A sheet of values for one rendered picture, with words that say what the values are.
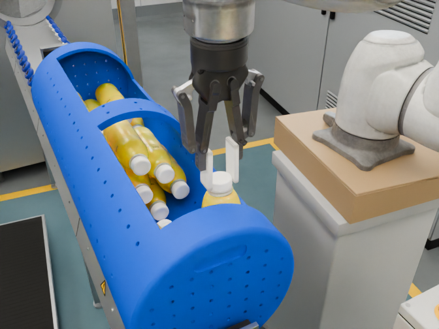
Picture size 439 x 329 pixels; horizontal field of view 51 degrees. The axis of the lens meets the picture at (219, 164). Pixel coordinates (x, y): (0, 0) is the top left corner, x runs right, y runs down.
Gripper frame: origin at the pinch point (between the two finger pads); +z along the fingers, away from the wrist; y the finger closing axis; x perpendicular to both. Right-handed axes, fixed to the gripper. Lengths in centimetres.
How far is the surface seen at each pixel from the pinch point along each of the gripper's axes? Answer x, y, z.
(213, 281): 10.4, 6.4, 12.5
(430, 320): 27.8, -20.3, 17.4
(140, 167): -24.2, 5.6, 13.6
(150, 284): 10.0, 15.7, 8.6
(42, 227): -137, 27, 112
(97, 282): -24, 19, 41
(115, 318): -11.5, 18.3, 39.5
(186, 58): -344, -141, 128
